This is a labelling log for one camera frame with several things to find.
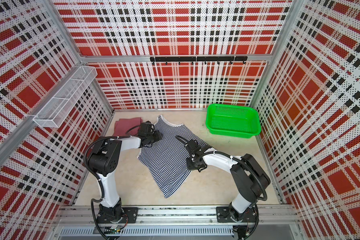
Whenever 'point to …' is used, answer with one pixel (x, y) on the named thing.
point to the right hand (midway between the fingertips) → (191, 167)
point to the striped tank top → (165, 160)
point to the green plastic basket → (233, 120)
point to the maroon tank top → (129, 126)
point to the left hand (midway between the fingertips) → (160, 137)
